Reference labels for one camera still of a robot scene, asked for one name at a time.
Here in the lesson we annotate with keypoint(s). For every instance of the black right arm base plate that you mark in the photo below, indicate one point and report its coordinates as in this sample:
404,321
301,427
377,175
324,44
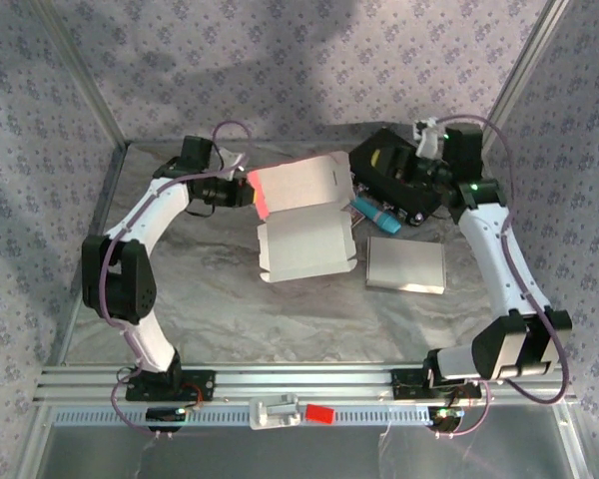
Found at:
404,384

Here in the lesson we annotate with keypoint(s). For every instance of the printed card deck box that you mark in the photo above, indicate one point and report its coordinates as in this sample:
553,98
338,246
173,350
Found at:
357,213

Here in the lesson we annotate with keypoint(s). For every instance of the aluminium frame post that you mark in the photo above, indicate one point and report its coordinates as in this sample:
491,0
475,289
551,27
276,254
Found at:
80,75
519,75

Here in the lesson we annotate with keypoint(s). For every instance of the black hard case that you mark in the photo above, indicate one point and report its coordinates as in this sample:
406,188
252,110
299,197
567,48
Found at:
409,204

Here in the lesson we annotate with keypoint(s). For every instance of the white paper box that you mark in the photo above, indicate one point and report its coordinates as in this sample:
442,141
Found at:
404,264

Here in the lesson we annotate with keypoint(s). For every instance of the white plastic bracket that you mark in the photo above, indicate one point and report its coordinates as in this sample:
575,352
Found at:
274,413

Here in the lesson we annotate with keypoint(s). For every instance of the red plastic block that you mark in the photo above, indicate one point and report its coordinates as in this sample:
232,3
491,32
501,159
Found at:
319,415

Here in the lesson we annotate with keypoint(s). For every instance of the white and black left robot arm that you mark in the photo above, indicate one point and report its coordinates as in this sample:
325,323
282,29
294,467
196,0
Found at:
130,284

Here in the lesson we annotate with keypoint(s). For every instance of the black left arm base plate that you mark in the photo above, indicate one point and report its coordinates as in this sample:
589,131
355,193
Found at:
199,386

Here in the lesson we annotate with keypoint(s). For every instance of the round black electronics board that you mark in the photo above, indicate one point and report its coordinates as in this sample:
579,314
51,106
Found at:
444,419

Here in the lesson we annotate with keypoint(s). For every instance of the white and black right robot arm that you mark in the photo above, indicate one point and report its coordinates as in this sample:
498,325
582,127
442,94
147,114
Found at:
489,259

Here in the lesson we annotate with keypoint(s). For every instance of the pink paper box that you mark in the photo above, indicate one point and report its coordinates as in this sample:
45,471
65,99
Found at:
304,239

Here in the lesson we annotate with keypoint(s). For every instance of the grey metal sheet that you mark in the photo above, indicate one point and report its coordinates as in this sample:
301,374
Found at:
304,454

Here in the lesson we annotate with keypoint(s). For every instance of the teal plastic cylinder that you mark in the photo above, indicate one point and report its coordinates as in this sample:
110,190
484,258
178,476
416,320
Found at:
379,217

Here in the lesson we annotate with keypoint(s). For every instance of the black electronics module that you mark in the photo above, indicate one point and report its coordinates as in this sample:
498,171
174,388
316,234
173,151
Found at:
167,416

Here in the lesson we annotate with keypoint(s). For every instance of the aluminium side rail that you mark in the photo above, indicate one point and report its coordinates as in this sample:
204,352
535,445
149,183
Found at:
95,234
499,164

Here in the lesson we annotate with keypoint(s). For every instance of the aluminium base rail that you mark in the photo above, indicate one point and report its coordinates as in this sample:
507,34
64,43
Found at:
304,381

